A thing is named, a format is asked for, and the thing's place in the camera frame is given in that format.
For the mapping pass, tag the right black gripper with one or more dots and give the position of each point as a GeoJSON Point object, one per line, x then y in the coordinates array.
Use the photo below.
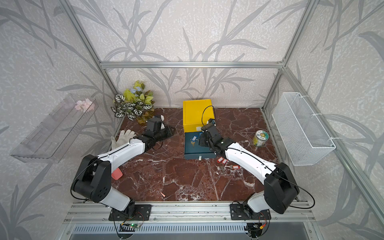
{"type": "Point", "coordinates": [201, 138]}

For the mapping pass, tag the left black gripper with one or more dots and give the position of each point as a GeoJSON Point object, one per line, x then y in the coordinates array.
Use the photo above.
{"type": "Point", "coordinates": [169, 131]}

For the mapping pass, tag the dark teal drawer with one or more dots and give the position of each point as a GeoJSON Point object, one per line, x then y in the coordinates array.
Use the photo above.
{"type": "Point", "coordinates": [193, 151]}

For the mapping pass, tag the yellow drawer cabinet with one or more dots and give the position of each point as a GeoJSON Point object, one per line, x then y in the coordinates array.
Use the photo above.
{"type": "Point", "coordinates": [197, 113]}

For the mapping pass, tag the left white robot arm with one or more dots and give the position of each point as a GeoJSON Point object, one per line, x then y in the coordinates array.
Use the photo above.
{"type": "Point", "coordinates": [94, 175]}

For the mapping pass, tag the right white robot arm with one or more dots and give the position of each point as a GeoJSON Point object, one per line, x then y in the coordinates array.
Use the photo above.
{"type": "Point", "coordinates": [280, 186]}

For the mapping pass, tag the white work glove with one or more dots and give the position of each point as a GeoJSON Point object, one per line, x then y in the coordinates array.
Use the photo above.
{"type": "Point", "coordinates": [123, 138]}

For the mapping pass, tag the artificial potted plant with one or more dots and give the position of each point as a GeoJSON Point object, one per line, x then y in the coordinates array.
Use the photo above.
{"type": "Point", "coordinates": [136, 104]}

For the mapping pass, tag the red plastic scoop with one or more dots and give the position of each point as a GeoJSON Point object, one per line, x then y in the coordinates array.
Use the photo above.
{"type": "Point", "coordinates": [117, 174]}

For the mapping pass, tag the left circuit board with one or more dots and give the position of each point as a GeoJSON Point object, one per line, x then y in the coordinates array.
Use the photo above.
{"type": "Point", "coordinates": [129, 227]}

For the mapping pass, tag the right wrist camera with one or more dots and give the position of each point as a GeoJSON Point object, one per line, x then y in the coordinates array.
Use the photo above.
{"type": "Point", "coordinates": [212, 121]}

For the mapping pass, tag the solder wire spool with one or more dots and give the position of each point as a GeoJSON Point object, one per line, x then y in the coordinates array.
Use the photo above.
{"type": "Point", "coordinates": [260, 138]}

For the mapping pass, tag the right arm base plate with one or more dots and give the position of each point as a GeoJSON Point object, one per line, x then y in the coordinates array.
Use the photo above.
{"type": "Point", "coordinates": [241, 212]}

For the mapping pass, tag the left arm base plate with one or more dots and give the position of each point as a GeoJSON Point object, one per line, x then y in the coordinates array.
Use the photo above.
{"type": "Point", "coordinates": [137, 212]}

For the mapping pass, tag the white wire mesh basket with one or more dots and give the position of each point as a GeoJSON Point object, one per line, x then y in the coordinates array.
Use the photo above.
{"type": "Point", "coordinates": [302, 133]}

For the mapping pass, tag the clear acrylic wall shelf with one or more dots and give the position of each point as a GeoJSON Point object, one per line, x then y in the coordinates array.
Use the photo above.
{"type": "Point", "coordinates": [52, 138]}

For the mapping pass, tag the aluminium front rail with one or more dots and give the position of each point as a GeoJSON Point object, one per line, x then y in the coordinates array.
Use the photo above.
{"type": "Point", "coordinates": [186, 212]}

